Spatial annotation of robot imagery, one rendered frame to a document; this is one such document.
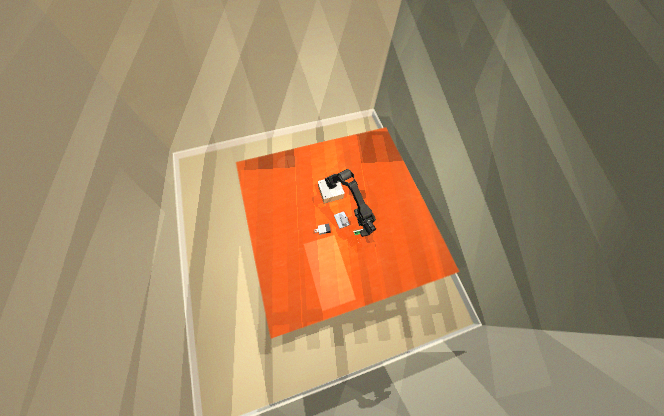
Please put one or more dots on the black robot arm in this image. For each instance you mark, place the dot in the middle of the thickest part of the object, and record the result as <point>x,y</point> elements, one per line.
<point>366,216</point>

